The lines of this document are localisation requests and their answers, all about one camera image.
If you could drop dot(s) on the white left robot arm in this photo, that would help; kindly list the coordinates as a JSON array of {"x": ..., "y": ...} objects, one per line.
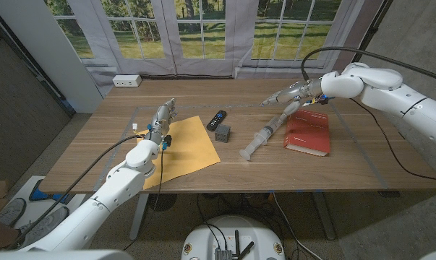
[{"x": 109, "y": 195}]

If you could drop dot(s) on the printed window backdrop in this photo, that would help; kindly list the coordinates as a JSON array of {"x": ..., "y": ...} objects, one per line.
[{"x": 203, "y": 36}]

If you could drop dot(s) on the clear plastic syringe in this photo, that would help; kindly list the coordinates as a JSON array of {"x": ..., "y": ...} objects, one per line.
[{"x": 261, "y": 139}]

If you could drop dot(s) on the yellow manila envelope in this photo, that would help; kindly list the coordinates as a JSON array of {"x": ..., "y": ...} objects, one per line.
[{"x": 192, "y": 151}]

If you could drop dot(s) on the black antenna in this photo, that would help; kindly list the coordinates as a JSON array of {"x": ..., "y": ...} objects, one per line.
[
  {"x": 247, "y": 249},
  {"x": 236, "y": 242}
]

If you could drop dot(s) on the red hardcover book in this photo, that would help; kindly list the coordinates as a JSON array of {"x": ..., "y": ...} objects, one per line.
[{"x": 308, "y": 133}]

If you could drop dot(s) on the black backdrop stand pole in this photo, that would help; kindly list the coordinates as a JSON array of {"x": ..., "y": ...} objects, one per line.
[{"x": 375, "y": 25}]

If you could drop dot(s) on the white floor mat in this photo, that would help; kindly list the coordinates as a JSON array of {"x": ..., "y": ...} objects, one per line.
[{"x": 40, "y": 204}]

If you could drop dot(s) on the black round floor disc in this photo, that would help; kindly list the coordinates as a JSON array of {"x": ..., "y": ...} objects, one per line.
[{"x": 163, "y": 202}]

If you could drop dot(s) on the white column panel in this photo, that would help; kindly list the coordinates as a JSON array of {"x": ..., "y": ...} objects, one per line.
[{"x": 47, "y": 47}]

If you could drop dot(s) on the white table leg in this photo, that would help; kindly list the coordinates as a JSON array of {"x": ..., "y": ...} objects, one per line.
[
  {"x": 326, "y": 224},
  {"x": 136, "y": 227}
]

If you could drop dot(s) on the blue floor object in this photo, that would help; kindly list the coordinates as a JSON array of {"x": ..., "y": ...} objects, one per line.
[{"x": 40, "y": 196}]

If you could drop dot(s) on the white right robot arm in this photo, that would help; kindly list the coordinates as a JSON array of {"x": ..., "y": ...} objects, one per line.
[{"x": 384, "y": 90}]

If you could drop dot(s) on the small grey radio box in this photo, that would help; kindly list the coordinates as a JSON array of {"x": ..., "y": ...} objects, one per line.
[{"x": 223, "y": 254}]

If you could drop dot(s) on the grey lattice block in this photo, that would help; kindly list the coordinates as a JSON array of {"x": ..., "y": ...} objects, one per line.
[{"x": 222, "y": 133}]

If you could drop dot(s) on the black TV remote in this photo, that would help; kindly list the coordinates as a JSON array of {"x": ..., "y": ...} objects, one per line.
[{"x": 216, "y": 120}]

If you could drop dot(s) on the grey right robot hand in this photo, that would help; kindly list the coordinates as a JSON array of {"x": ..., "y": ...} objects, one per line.
[{"x": 297, "y": 92}]

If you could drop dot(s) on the white power strip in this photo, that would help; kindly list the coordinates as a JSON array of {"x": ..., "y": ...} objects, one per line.
[{"x": 127, "y": 80}]

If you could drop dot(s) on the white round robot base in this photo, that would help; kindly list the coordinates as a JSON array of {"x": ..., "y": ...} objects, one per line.
[{"x": 239, "y": 231}]

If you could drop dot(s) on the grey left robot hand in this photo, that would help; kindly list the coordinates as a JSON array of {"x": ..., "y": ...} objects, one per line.
[{"x": 161, "y": 121}]

